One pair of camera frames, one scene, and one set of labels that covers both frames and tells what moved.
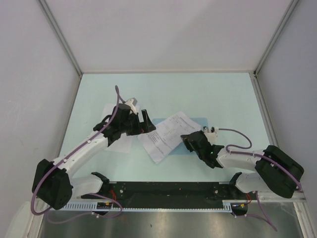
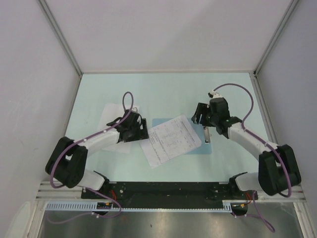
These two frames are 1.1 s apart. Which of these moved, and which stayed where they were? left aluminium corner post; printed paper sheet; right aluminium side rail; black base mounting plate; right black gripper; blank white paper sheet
Moved: printed paper sheet; right black gripper
Stayed: left aluminium corner post; black base mounting plate; right aluminium side rail; blank white paper sheet
